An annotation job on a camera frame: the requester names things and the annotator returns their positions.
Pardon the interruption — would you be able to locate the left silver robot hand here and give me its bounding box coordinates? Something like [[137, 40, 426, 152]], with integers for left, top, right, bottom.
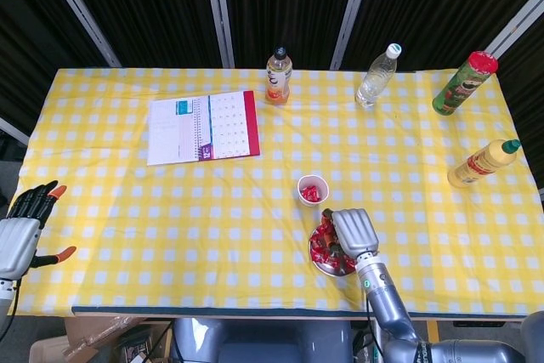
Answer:
[[0, 179, 77, 281]]

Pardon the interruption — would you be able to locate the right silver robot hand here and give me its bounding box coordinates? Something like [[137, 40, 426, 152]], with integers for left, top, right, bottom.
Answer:
[[321, 208, 380, 258]]

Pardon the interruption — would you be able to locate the round steel plate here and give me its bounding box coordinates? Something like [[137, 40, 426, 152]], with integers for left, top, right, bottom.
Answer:
[[308, 222, 358, 275]]

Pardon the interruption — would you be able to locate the white paper cup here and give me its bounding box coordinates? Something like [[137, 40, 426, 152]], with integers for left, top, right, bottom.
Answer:
[[297, 173, 332, 207]]

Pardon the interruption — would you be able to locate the brown cardboard box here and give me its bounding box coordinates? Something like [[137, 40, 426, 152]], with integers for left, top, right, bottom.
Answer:
[[28, 315, 171, 363]]

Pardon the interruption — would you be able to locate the table with dark edge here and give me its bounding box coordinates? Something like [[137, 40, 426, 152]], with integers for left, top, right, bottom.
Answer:
[[71, 305, 544, 322]]

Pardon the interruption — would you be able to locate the yellow mustard bottle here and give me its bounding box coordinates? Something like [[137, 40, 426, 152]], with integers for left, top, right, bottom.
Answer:
[[446, 139, 522, 189]]

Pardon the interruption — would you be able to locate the grey robot torso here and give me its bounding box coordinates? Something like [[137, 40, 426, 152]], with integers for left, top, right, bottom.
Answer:
[[172, 317, 354, 363]]

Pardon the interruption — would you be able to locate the clear water bottle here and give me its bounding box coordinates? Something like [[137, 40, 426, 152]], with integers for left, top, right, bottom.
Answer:
[[354, 43, 404, 109]]

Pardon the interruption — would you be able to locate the dark printed carton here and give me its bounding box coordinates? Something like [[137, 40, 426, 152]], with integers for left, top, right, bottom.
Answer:
[[116, 323, 156, 363]]

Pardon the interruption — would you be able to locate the yellow checkered tablecloth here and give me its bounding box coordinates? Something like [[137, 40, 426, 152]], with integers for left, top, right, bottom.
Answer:
[[19, 65, 544, 316]]

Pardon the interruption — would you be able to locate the orange juice bottle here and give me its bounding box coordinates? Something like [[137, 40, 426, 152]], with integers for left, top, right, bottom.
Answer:
[[265, 45, 294, 105]]

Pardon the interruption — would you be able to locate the green bottle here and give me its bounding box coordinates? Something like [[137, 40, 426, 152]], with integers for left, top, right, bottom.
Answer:
[[432, 50, 499, 116]]

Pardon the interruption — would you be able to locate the spiral desk calendar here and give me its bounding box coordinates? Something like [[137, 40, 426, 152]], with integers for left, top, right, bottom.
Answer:
[[146, 89, 262, 167]]

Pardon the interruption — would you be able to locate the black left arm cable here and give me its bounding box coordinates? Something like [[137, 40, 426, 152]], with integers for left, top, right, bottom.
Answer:
[[0, 278, 22, 338]]

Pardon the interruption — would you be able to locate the white frame post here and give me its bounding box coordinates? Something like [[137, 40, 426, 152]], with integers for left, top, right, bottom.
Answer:
[[330, 0, 377, 71], [484, 0, 544, 58], [36, 0, 122, 69], [201, 0, 236, 69], [0, 116, 31, 145]]

